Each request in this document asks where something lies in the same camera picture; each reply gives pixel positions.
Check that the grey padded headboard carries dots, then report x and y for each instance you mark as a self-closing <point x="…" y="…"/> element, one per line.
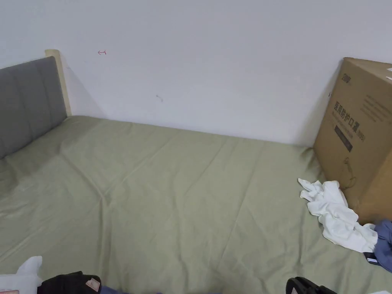
<point x="27" y="101"/>

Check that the small black device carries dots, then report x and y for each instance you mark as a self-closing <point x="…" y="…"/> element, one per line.
<point x="371" y="259"/>

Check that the bed with pale green sheet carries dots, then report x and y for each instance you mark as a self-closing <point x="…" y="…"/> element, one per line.
<point x="171" y="196"/>

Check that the blue-grey garment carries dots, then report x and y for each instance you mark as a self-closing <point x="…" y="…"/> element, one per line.
<point x="385" y="245"/>

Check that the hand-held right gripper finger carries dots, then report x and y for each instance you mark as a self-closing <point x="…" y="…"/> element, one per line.
<point x="306" y="288"/>

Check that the white crumpled cloth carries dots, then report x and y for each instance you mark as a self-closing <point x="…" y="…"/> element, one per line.
<point x="333" y="211"/>

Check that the dark blue shirt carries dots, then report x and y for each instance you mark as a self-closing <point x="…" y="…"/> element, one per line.
<point x="128" y="291"/>

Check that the brown cardboard carton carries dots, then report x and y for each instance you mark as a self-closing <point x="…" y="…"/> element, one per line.
<point x="358" y="128"/>

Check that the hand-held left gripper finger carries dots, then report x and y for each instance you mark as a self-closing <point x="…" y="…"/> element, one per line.
<point x="70" y="283"/>

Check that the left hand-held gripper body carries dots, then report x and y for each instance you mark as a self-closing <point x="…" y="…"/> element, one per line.
<point x="21" y="278"/>

